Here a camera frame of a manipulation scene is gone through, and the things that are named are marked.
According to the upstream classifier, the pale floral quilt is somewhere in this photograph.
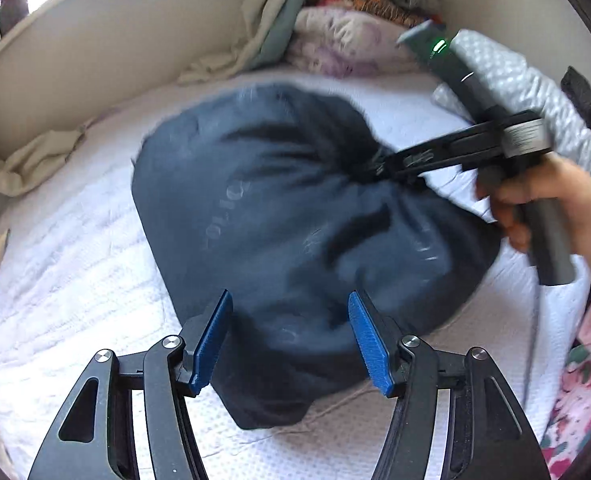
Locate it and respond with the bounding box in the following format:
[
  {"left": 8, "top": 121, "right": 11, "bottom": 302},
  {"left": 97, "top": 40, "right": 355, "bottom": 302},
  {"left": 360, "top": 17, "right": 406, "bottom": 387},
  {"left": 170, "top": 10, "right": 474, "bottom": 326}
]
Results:
[{"left": 290, "top": 6, "right": 442, "bottom": 79}]

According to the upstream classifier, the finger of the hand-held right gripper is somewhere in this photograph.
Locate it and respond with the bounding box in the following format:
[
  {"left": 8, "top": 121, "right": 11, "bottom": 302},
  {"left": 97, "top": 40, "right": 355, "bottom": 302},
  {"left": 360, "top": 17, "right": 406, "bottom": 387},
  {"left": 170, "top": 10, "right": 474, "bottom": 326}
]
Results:
[{"left": 369, "top": 126, "right": 481, "bottom": 187}]

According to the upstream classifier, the person's right hand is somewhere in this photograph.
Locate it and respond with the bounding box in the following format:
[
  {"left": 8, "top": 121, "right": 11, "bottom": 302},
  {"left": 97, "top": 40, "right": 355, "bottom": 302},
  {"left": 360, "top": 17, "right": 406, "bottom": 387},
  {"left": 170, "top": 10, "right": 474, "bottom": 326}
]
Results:
[{"left": 475, "top": 152, "right": 591, "bottom": 282}]

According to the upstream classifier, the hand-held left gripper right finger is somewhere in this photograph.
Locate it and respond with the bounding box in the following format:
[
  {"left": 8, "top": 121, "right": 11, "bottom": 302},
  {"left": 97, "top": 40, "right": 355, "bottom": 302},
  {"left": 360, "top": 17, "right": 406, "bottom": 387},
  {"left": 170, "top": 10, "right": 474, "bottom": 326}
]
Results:
[{"left": 348, "top": 289, "right": 551, "bottom": 480}]

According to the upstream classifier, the white textured bedspread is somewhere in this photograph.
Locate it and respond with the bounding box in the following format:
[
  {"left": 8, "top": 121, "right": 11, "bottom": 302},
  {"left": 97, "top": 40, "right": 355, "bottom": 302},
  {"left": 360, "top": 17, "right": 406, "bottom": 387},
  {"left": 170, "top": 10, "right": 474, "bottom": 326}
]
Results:
[{"left": 0, "top": 67, "right": 591, "bottom": 480}]

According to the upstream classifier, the person's pink floral clothing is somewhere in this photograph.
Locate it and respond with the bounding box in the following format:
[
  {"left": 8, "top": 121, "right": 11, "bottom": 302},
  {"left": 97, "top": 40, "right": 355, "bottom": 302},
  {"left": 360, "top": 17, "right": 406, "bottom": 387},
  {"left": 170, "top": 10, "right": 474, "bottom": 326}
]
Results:
[{"left": 544, "top": 304, "right": 591, "bottom": 480}]

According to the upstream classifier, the beige curtain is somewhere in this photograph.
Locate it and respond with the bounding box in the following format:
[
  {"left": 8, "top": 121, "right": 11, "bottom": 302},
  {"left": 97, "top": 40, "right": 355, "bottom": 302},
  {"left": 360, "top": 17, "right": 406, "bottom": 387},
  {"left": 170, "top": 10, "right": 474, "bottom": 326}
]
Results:
[
  {"left": 0, "top": 129, "right": 87, "bottom": 197},
  {"left": 177, "top": 0, "right": 322, "bottom": 87}
]

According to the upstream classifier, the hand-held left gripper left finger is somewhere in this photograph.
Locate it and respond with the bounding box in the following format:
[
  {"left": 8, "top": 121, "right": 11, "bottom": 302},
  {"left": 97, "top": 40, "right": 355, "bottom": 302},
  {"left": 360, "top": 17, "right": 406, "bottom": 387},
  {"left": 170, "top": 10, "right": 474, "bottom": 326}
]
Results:
[{"left": 28, "top": 289, "right": 234, "bottom": 480}]

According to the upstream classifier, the white dotted pillow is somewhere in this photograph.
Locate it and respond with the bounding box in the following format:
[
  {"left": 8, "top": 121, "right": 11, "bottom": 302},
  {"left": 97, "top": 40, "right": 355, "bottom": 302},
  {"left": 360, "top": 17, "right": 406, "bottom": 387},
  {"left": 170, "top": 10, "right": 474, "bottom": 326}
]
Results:
[{"left": 432, "top": 30, "right": 591, "bottom": 192}]

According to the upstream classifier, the dark cloth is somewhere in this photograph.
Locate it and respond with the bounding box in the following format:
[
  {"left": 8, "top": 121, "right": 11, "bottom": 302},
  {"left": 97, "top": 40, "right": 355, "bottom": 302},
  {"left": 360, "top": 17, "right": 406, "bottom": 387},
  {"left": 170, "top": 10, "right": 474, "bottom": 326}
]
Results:
[{"left": 559, "top": 66, "right": 591, "bottom": 142}]

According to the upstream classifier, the dark navy printed jacket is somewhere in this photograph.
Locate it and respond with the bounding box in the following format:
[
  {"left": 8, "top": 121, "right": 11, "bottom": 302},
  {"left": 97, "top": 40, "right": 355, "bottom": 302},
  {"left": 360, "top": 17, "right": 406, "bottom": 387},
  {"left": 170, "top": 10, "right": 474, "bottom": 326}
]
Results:
[{"left": 130, "top": 82, "right": 502, "bottom": 432}]

